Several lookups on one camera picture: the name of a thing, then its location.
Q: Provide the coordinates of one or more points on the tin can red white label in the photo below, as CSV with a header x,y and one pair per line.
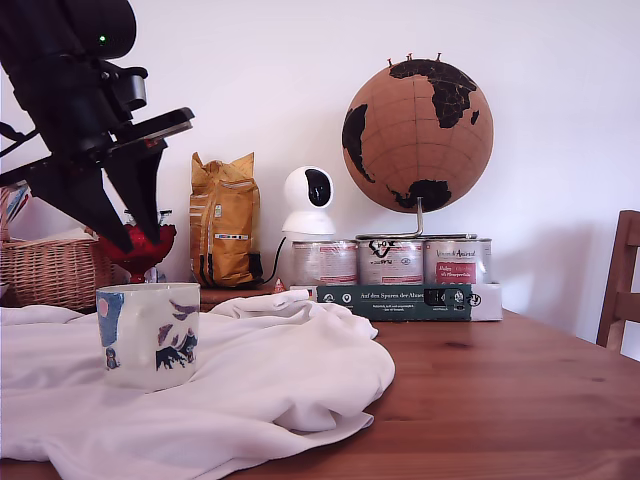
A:
x,y
325,262

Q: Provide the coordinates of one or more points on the red pen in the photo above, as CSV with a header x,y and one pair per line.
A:
x,y
19,201

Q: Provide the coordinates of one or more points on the white paper sheet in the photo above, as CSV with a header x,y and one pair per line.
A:
x,y
45,236

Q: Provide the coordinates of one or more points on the white cloth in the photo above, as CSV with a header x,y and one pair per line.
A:
x,y
250,380

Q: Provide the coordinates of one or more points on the white paper sachet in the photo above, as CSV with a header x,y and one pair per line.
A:
x,y
166,215
126,218

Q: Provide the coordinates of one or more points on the tin can red name label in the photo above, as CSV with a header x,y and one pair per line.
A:
x,y
457,262

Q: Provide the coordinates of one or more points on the wooden chair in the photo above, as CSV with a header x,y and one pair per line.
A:
x,y
625,280

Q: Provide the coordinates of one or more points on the small red white pyramid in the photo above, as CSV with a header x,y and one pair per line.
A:
x,y
279,288

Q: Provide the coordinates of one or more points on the white mug with blue print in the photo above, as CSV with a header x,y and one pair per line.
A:
x,y
150,335

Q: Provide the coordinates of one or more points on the white dome security camera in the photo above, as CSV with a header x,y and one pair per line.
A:
x,y
300,192

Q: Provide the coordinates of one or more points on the tin can black logo label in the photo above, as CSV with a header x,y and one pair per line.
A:
x,y
390,262

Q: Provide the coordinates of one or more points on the metal globe stand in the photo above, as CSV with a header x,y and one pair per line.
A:
x,y
419,220

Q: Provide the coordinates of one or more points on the red glass footed bowl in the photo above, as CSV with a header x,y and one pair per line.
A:
x,y
142,257

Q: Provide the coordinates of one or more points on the yellow coffee bag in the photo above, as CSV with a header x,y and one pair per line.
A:
x,y
222,225

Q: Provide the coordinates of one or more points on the cork globe with black continents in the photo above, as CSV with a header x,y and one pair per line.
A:
x,y
410,145

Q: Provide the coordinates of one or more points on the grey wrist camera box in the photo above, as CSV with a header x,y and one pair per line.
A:
x,y
134,90

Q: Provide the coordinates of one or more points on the cardboard tray with green label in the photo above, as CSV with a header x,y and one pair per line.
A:
x,y
400,302

